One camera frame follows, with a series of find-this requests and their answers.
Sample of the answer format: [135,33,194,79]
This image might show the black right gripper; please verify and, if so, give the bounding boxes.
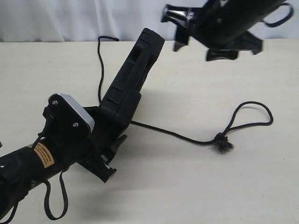
[161,4,263,62]

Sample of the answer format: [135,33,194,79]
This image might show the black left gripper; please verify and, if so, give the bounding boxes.
[44,121,128,183]

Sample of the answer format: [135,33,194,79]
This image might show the black plastic carrying case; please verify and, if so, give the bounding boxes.
[90,28,165,148]

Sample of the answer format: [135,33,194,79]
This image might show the black cord with loop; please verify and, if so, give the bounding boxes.
[97,35,274,154]

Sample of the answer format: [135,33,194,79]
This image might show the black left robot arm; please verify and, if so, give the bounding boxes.
[0,122,127,223]

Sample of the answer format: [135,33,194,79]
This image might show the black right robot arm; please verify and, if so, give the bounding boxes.
[161,0,294,62]

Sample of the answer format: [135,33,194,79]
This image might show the white backdrop curtain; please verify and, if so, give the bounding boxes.
[0,0,299,44]

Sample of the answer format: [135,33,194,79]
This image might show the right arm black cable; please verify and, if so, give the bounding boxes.
[263,2,295,28]

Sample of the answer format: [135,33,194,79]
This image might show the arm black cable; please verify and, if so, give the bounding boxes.
[0,133,70,224]
[263,2,295,28]

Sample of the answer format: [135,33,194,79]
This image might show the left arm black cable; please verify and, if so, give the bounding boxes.
[0,133,70,224]

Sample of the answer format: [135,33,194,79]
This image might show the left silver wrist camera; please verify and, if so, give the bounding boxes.
[48,92,95,137]

